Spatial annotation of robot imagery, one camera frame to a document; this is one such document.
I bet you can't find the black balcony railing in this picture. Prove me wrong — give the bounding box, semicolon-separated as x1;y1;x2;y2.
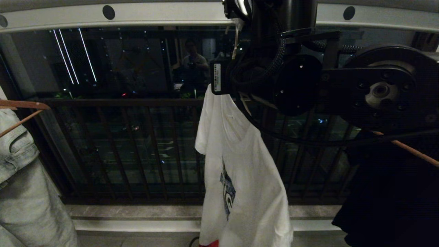
37;97;361;205

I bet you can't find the light denim garment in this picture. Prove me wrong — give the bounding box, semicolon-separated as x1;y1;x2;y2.
0;86;80;247

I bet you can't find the grey stone window sill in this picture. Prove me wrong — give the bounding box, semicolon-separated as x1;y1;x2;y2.
64;204;344;237

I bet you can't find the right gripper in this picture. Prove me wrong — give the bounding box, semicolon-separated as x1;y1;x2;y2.
210;60;238;96

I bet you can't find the wooden hanger left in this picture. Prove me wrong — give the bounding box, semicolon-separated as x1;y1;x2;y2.
0;99;51;138

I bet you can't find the white printed t-shirt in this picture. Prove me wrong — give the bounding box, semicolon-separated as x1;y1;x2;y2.
194;84;294;247

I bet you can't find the wooden hanger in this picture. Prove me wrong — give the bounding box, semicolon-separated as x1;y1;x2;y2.
0;99;51;138
373;131;439;168

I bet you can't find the wooden hanger right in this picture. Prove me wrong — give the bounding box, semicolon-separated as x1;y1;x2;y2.
373;131;439;168

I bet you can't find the silver clothes rail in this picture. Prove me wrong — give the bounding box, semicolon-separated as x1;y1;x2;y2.
0;1;439;34

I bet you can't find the black garment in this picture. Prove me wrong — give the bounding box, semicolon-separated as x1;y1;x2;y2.
332;137;439;247

